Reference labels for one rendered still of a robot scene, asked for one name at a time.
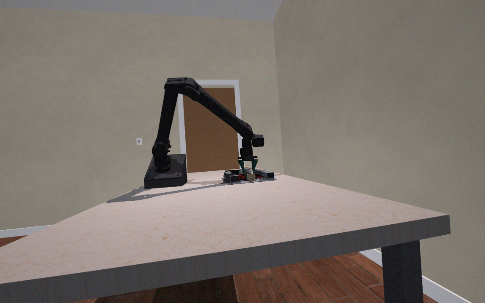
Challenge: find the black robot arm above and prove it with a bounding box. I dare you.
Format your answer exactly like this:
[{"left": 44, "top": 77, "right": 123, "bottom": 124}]
[{"left": 152, "top": 77, "right": 264, "bottom": 173}]

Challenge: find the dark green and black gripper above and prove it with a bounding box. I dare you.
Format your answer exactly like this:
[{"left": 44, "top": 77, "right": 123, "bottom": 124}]
[{"left": 238, "top": 147, "right": 258, "bottom": 174}]

